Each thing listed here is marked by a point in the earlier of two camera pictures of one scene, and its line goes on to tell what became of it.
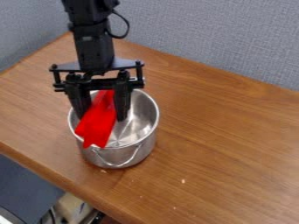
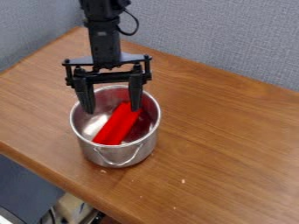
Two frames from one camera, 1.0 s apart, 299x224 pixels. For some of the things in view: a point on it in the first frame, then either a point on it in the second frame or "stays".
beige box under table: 72,210 stays
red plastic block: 98,121 → 116,126
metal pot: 132,136 stays
